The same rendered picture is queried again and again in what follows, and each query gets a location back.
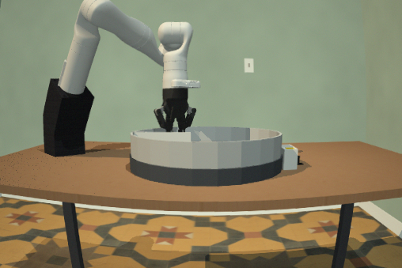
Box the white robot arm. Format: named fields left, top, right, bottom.
left=58, top=0, right=200, bottom=94

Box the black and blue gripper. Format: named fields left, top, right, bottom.
left=154, top=88, right=196, bottom=133

